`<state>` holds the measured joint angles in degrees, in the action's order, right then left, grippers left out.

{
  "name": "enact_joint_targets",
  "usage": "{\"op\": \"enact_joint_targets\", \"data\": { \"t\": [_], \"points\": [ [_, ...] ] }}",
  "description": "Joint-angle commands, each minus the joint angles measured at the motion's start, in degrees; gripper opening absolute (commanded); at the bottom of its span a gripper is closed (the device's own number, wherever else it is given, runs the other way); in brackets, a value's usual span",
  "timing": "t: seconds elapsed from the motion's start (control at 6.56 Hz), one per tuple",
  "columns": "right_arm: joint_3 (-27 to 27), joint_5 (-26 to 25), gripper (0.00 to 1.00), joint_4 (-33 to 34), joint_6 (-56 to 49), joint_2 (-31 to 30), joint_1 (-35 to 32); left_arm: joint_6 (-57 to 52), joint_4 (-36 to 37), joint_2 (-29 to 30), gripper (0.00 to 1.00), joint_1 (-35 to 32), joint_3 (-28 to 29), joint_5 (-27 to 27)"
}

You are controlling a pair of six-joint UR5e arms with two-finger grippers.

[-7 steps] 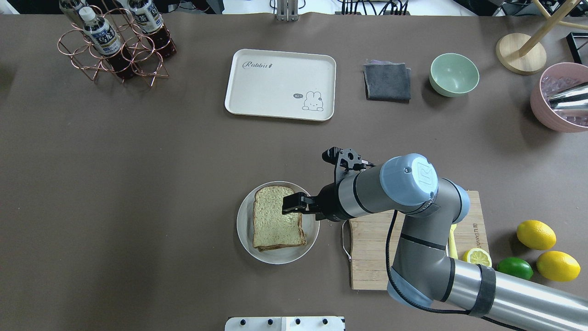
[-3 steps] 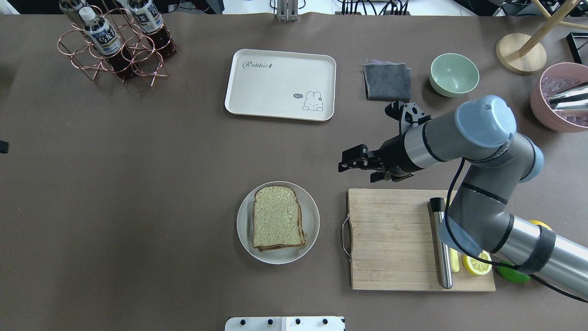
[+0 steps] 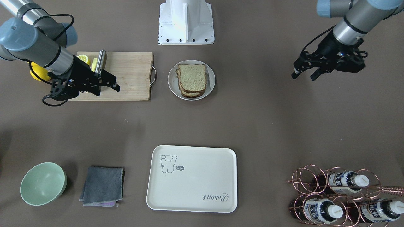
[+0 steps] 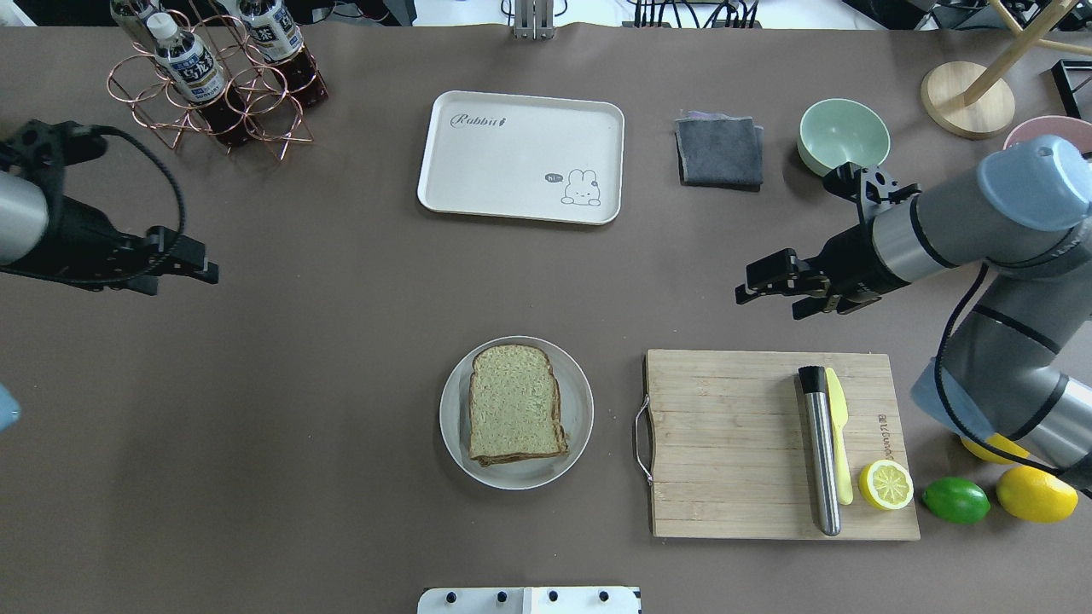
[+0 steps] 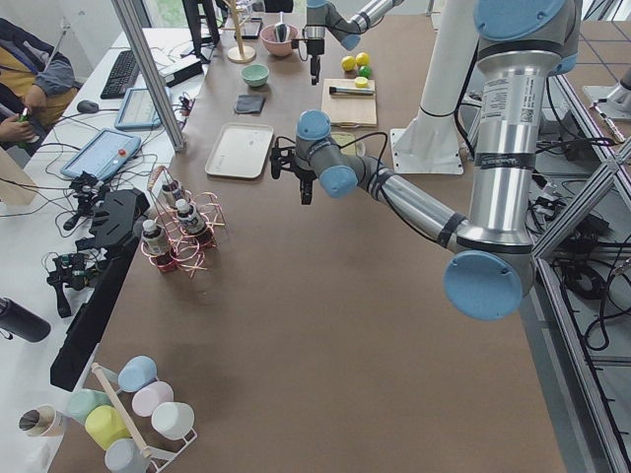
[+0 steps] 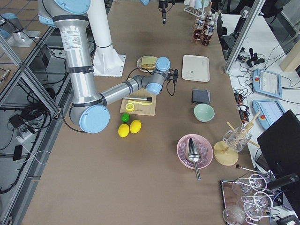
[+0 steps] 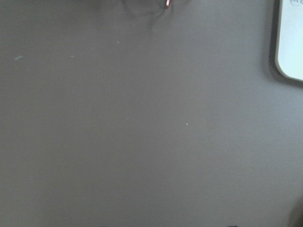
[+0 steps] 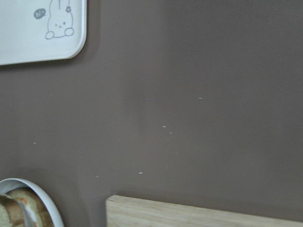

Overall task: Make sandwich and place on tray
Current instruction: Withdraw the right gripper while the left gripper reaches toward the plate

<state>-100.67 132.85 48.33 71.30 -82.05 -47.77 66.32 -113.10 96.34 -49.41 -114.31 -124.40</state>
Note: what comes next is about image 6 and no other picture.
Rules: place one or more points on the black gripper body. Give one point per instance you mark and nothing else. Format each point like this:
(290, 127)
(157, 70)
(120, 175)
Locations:
(163, 10)

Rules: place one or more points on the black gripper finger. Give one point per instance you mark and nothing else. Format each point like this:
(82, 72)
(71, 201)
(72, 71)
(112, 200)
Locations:
(163, 17)

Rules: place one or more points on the plain bread slice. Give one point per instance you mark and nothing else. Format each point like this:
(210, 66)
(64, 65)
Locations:
(148, 62)

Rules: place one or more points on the cream rabbit tray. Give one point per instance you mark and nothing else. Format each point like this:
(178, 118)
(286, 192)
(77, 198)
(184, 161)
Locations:
(195, 68)

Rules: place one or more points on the wine glass tray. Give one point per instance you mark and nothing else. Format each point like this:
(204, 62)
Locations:
(247, 200)

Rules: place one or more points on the white cup rack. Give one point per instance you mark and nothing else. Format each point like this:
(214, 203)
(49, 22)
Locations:
(197, 7)

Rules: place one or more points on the tea bottle one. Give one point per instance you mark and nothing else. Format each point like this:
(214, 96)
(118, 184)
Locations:
(199, 26)

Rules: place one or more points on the tea bottle two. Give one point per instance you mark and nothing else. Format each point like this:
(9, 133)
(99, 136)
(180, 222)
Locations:
(208, 18)

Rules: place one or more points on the tea bottle three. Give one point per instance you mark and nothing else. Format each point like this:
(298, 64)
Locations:
(208, 34)

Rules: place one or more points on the white round plate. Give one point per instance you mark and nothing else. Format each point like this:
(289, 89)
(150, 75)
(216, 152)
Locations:
(143, 69)

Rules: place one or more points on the black water bottle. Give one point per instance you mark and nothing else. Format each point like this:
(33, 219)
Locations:
(240, 24)

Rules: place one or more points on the grey folded cloth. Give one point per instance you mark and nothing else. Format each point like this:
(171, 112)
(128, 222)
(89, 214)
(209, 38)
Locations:
(200, 96)

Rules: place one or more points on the yellow plastic knife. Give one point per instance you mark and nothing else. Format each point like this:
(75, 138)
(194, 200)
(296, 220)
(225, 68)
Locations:
(139, 103)

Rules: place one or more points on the wooden cutting board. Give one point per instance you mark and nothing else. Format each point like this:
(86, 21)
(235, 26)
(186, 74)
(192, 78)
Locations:
(148, 110)

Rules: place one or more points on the half lemon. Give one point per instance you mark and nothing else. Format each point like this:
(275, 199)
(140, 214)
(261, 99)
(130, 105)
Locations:
(130, 107)

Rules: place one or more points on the mint green bowl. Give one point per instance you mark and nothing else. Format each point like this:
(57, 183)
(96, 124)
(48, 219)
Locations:
(204, 112)

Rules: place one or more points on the green lime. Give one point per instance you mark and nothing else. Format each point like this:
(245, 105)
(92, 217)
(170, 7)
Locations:
(125, 117)

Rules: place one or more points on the yellow lemon far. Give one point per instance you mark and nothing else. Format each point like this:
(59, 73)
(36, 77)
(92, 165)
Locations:
(135, 126)

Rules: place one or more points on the yellow lemon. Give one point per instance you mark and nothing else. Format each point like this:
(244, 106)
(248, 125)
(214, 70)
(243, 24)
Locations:
(123, 130)
(135, 126)

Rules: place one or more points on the yellow lemon near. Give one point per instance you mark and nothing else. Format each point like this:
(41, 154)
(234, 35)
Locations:
(123, 130)

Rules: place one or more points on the pink bowl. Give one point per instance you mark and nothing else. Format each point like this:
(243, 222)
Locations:
(203, 146)

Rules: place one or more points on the steel ice scoop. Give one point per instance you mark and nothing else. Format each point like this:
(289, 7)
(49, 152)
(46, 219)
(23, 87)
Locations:
(193, 156)

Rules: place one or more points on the glass mug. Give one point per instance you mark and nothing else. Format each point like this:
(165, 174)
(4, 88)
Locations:
(237, 139)

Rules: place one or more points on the wooden mug tree stand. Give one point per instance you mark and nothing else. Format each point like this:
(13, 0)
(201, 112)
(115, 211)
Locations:
(226, 156)

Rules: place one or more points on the black monitor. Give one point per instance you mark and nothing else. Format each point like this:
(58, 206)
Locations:
(280, 145)

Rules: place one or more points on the copper wire bottle rack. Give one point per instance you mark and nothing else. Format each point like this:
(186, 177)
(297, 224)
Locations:
(198, 38)

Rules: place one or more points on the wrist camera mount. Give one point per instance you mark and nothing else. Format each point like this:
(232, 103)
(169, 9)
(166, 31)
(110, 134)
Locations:
(172, 76)

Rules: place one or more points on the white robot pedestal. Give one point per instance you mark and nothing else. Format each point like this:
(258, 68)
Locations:
(106, 62)

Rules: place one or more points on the aluminium frame post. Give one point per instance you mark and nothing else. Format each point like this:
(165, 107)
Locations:
(256, 8)

